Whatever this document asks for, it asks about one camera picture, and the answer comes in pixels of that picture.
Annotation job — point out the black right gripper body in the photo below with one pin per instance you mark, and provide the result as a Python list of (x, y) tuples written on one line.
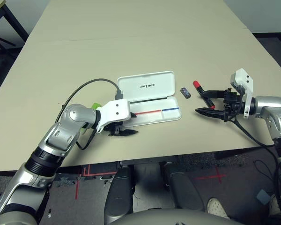
[(233, 103)]

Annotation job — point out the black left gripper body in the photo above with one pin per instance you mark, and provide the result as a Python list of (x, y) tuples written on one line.
[(113, 130)]

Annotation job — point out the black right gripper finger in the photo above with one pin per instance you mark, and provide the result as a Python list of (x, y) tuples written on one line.
[(215, 94), (213, 113)]

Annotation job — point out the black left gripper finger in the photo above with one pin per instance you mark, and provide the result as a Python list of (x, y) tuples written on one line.
[(133, 115), (127, 132)]

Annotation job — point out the black marker with red cap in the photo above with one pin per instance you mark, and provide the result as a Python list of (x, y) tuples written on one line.
[(197, 85)]

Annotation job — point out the small dark blue eraser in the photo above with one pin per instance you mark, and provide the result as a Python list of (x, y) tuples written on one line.
[(185, 92)]

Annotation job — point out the green highlighter pen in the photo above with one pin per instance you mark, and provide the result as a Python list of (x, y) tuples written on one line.
[(96, 105)]

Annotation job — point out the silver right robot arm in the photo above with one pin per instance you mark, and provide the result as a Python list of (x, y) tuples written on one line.
[(269, 105)]

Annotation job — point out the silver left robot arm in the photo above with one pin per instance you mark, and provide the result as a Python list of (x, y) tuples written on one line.
[(61, 131)]

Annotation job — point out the white plastic pencil case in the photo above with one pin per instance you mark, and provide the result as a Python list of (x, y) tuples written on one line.
[(154, 93)]

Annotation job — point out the dark grey left robot leg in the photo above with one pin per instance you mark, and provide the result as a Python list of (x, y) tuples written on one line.
[(119, 189)]

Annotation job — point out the dark grey robot leg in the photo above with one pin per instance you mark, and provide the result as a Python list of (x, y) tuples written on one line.
[(182, 187), (119, 189)]

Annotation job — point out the dark grey right robot leg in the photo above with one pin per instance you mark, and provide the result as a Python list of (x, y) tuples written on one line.
[(182, 187)]

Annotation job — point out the white perforated shoe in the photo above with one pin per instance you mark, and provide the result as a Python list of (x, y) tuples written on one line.
[(275, 204), (216, 207)]

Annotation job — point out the silver robot torso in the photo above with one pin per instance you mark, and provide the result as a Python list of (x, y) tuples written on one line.
[(173, 218)]

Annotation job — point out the small blue-grey box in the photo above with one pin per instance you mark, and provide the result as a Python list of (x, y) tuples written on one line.
[(263, 197)]

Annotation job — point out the black chair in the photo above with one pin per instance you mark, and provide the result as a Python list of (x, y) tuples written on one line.
[(0, 41)]

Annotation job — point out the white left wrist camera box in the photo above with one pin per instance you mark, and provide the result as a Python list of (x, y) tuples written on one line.
[(114, 110)]

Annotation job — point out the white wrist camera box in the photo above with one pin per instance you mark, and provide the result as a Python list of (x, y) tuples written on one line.
[(244, 80), (114, 110)]

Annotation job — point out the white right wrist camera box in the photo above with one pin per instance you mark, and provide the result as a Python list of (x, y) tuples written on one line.
[(244, 80)]

